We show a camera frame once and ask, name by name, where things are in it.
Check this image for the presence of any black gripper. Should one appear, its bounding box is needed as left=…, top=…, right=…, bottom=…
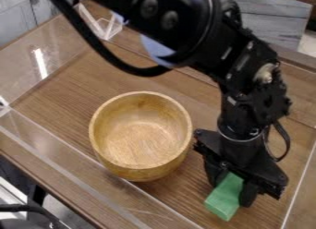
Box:
left=194, top=128, right=289, bottom=208

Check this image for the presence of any green rectangular block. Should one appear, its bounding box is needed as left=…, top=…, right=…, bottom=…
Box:
left=204, top=173, right=244, bottom=222

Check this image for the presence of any brown wooden bowl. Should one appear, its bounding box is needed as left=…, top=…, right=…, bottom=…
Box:
left=89, top=90, right=193, bottom=182

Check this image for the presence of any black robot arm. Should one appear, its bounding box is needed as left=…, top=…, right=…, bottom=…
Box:
left=50, top=0, right=292, bottom=207

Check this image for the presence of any black table leg bracket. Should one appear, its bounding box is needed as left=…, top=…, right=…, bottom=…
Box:
left=26, top=185, right=73, bottom=229

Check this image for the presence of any clear acrylic tray wall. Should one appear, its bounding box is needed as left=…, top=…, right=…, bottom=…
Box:
left=0, top=96, right=201, bottom=229

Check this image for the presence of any black cable below table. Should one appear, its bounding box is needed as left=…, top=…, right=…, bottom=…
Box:
left=0, top=203, right=56, bottom=229

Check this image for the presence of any clear acrylic corner bracket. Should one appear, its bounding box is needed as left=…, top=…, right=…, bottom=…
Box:
left=78, top=4, right=122, bottom=41

